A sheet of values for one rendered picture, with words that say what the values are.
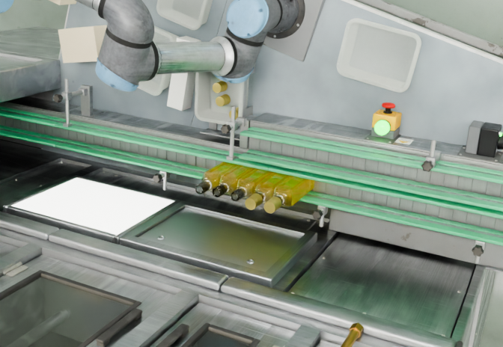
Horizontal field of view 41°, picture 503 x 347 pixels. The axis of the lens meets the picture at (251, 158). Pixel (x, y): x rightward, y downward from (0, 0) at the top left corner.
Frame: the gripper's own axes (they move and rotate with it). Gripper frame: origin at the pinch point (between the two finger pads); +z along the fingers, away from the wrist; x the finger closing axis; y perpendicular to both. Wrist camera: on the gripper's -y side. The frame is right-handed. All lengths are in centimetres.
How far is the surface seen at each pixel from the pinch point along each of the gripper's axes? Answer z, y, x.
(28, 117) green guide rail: 16, 12, 56
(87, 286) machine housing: -41, -64, 57
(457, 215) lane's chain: 24, -136, 22
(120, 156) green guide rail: 17, -29, 53
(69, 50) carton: 28.3, 8.7, 30.8
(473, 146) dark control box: 28, -131, 3
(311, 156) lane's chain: 23, -90, 25
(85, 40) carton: 28.3, 3.0, 24.8
